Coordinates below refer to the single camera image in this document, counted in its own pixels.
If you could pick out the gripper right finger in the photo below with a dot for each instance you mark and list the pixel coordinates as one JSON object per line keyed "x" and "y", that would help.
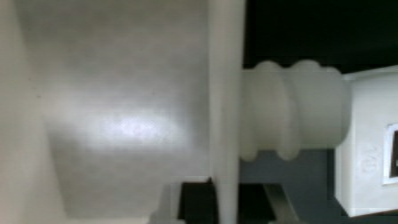
{"x": 264, "y": 205}

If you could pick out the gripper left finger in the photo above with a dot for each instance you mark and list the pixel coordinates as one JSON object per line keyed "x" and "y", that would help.
{"x": 198, "y": 203}

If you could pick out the white cabinet body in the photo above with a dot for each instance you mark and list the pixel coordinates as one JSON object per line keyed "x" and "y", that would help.
{"x": 120, "y": 85}

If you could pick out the white cabinet door panel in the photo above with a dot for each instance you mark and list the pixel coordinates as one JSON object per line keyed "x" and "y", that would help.
{"x": 367, "y": 153}

